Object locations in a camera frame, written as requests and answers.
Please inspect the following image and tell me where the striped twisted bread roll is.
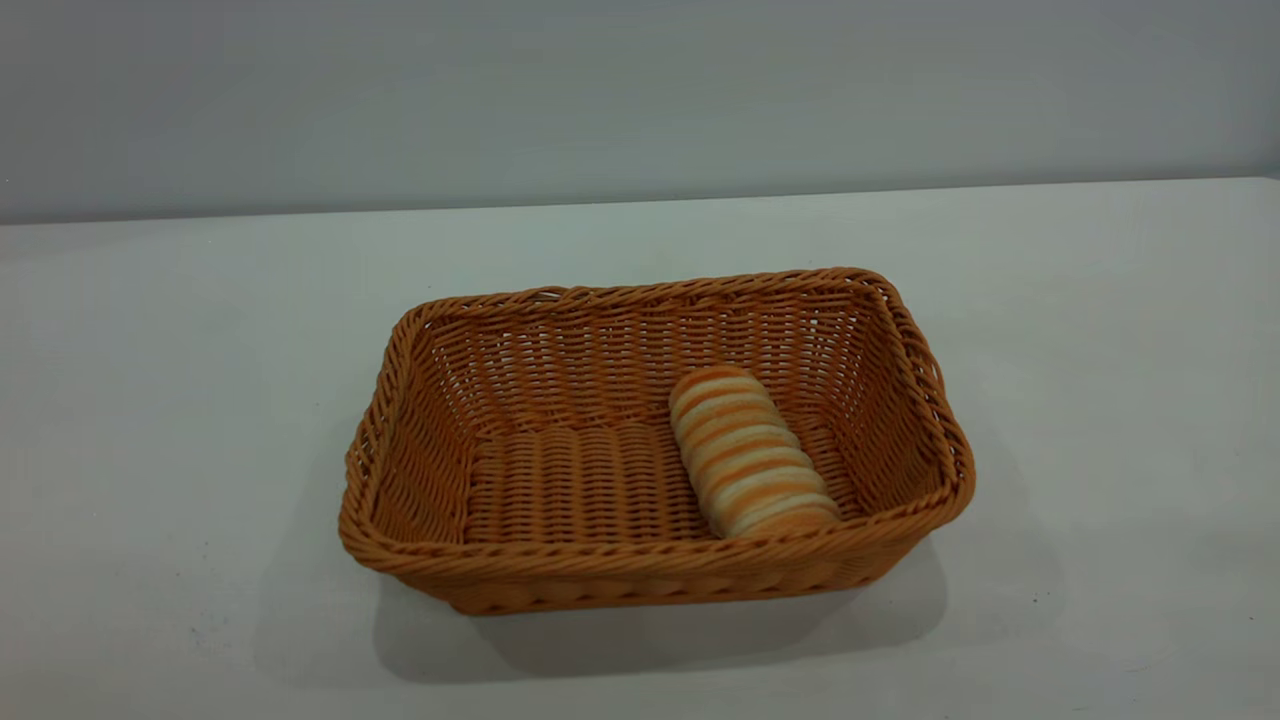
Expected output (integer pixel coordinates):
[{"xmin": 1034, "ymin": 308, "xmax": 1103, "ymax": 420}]
[{"xmin": 668, "ymin": 365, "xmax": 841, "ymax": 539}]

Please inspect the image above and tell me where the orange woven wicker basket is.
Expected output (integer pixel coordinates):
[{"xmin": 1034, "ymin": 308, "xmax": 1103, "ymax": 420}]
[{"xmin": 338, "ymin": 267, "xmax": 976, "ymax": 615}]

